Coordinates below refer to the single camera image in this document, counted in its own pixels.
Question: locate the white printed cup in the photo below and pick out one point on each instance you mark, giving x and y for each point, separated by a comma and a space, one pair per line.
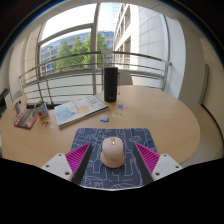
42, 111

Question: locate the small blue sticker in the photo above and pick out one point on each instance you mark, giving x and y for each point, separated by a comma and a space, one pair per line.
122, 106

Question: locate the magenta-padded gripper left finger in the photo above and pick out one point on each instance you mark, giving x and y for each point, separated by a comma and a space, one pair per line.
56, 164

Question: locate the metal balcony railing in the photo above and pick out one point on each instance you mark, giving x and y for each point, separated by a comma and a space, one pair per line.
66, 56

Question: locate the black tall drink bottle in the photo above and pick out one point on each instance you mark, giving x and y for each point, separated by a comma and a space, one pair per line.
111, 85

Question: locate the light blue magazine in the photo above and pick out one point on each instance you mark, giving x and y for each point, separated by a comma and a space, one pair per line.
80, 110

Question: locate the blue and white sticker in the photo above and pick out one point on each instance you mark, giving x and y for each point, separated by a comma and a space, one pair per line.
105, 118

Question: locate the round yellow sticker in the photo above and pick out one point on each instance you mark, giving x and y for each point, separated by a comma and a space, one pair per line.
117, 115

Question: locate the pale pink computer mouse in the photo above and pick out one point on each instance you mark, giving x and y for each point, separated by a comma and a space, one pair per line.
112, 153

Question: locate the small printed can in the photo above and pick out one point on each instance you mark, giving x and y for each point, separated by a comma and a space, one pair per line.
17, 108

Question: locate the blue patterned mouse pad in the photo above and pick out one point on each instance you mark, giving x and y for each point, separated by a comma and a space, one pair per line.
96, 140

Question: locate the green trees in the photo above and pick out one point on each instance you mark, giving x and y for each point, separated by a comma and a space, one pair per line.
71, 55

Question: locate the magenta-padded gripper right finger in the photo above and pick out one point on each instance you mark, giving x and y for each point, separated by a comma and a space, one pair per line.
166, 165

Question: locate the white chair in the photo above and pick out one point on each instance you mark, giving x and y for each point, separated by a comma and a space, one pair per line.
17, 94
125, 77

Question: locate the black printer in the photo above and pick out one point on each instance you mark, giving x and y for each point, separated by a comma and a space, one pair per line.
3, 101

